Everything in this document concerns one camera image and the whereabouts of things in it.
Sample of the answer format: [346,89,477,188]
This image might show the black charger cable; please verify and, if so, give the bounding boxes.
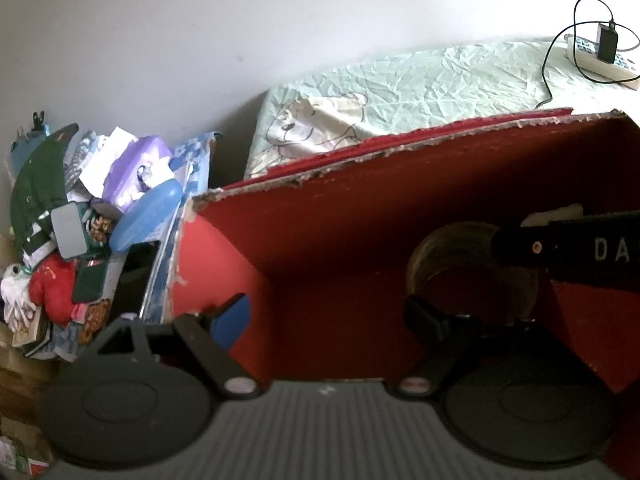
[534,0,640,110]

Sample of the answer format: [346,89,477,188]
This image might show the silver crinkled packet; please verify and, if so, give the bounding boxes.
[65,130,108,191]

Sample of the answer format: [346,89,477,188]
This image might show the white power strip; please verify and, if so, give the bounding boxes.
[564,32,640,90]

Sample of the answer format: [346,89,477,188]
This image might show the woven brown cup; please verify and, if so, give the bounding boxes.
[406,222,541,326]

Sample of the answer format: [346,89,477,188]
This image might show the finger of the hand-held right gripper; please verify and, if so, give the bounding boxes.
[491,227,555,268]

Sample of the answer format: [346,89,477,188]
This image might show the blue oval plastic lid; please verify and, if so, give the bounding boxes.
[110,178,183,252]

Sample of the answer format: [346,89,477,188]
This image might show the pale green printed bed sheet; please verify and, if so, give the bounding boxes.
[244,35,640,181]

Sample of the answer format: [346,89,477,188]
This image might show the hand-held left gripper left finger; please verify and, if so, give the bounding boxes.
[92,294,263,402]

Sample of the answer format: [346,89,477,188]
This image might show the white plush toy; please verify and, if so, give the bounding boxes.
[0,262,36,321]

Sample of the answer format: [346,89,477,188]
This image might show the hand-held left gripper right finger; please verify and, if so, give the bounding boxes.
[397,295,588,403]

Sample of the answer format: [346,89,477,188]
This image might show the cardboard boxes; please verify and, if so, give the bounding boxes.
[0,320,61,461]

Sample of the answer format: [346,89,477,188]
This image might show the purple tissue pack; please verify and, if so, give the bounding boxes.
[102,135,176,213]

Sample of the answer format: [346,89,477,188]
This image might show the small book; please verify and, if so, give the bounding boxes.
[11,305,43,348]

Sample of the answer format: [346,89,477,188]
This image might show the red cardboard box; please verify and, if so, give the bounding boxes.
[167,107,640,478]

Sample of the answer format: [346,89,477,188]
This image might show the cookie print packet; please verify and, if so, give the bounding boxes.
[75,300,111,346]

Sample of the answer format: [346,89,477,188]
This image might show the black charger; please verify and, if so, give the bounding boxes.
[595,22,620,63]

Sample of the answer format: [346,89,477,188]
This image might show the white paper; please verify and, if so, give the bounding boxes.
[80,126,140,196]

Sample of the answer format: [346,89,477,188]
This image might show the dark green pouch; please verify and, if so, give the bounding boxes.
[72,260,108,303]

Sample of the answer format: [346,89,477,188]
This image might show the grey card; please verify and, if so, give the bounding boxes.
[50,202,88,259]

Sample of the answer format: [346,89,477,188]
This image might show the blue folder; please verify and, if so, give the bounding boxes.
[10,122,51,171]

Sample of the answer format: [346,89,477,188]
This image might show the dark green cloth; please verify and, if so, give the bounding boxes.
[10,122,81,261]

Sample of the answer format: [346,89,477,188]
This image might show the red plush toy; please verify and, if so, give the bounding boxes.
[29,254,81,325]

